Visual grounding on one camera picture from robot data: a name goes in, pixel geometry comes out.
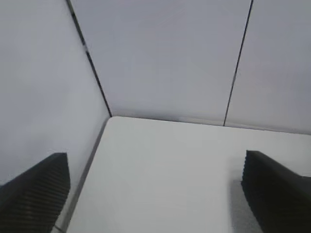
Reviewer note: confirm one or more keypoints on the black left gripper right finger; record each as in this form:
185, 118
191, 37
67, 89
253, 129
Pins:
279, 196

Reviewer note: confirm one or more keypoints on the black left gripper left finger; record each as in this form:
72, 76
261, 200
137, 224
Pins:
31, 201

